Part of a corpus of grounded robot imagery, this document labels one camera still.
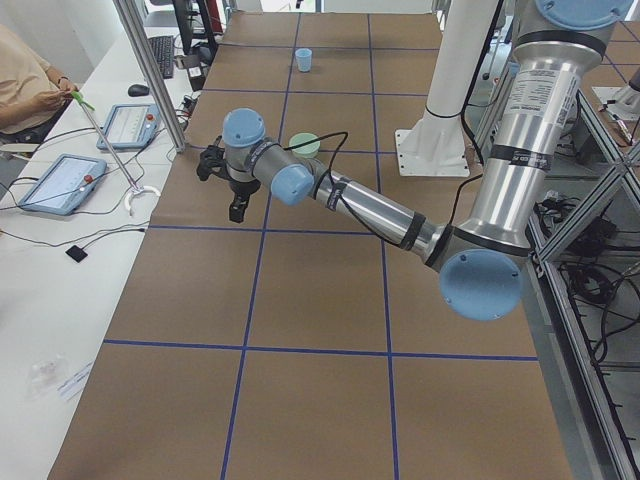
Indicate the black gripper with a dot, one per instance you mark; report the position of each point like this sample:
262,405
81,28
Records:
243,189

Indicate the green ceramic bowl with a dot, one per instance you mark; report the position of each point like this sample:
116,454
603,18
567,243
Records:
304,145

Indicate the light blue plastic cup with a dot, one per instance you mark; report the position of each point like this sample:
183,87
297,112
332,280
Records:
304,59

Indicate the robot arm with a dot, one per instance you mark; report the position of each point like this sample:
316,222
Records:
478,260

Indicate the far blue teach pendant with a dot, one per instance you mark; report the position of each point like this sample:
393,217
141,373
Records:
131,126

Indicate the blue teach pendant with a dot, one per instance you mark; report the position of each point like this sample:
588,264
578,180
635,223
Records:
64,186
131,126

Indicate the black computer mouse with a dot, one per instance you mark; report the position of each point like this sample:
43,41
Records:
138,90

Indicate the small black square pad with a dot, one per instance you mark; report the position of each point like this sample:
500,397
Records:
76,253

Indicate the near blue teach pendant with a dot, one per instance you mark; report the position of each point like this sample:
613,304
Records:
64,186

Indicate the black keyboard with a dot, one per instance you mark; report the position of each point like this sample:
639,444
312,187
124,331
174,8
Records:
162,48

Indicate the metal reacher grabber stick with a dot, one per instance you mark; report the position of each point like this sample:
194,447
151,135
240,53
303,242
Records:
134,188

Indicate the white central pillar base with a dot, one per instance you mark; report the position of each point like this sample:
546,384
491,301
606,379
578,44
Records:
435,145

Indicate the person in beige shirt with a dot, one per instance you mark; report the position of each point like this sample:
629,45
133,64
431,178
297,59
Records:
34,93

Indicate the clear plastic bag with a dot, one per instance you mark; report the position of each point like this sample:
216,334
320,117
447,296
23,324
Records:
45,376

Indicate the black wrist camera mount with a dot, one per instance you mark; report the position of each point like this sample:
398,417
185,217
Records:
212,162

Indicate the aluminium frame post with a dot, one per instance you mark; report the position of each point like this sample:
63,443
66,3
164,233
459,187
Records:
133,26

